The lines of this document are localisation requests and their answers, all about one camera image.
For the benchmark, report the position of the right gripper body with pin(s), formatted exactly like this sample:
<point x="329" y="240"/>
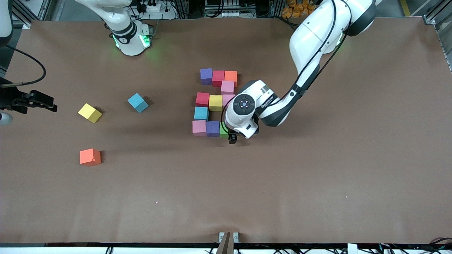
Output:
<point x="10" y="97"/>

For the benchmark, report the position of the green foam block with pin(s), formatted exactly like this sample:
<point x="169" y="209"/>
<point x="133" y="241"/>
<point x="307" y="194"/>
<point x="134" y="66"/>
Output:
<point x="223" y="132"/>

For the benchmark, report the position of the purple foam block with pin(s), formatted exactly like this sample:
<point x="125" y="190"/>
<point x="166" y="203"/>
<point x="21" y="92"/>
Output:
<point x="213" y="128"/>
<point x="206" y="76"/>

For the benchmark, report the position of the pink foam block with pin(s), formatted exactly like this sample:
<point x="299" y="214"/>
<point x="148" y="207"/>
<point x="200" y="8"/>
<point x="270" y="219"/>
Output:
<point x="227" y="87"/>
<point x="227" y="98"/>
<point x="198" y="128"/>

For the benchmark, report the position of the yellow foam block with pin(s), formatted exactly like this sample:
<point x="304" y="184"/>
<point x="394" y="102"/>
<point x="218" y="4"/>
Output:
<point x="89" y="112"/>
<point x="215" y="103"/>

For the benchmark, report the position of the cyan foam block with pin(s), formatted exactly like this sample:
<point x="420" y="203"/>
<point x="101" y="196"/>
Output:
<point x="137" y="102"/>
<point x="201" y="113"/>

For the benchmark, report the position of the red foam block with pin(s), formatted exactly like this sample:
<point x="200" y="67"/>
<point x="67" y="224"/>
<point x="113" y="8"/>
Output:
<point x="202" y="99"/>
<point x="218" y="78"/>

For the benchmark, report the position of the orange foam block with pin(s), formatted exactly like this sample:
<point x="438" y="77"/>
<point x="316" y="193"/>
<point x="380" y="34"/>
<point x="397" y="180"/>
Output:
<point x="231" y="77"/>
<point x="90" y="157"/>

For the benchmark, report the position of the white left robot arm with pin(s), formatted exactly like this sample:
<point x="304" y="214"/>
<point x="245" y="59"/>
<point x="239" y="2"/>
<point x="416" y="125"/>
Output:
<point x="317" y="38"/>

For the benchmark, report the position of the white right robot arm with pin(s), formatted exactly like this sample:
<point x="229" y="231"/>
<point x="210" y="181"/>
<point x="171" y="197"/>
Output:
<point x="123" y="31"/>

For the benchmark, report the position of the grey electronics rack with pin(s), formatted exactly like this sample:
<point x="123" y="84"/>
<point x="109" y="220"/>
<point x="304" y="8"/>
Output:
<point x="229" y="14"/>

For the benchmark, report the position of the pile of orange packets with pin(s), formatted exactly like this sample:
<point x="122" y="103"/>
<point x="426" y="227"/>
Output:
<point x="296" y="8"/>

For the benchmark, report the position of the white power strip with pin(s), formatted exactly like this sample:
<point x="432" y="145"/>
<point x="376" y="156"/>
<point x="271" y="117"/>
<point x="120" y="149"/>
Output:
<point x="166" y="14"/>

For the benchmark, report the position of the white paper tag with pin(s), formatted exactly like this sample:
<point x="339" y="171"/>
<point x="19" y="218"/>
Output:
<point x="352" y="248"/>

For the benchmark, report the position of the aluminium frame strut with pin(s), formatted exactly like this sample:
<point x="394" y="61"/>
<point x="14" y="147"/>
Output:
<point x="28" y="12"/>
<point x="438" y="10"/>

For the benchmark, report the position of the grey metal table edge bracket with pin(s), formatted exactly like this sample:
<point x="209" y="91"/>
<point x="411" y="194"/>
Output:
<point x="221" y="235"/>

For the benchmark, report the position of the brown tapered post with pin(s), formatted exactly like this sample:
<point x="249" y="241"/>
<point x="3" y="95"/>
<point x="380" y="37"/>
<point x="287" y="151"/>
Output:
<point x="226" y="245"/>

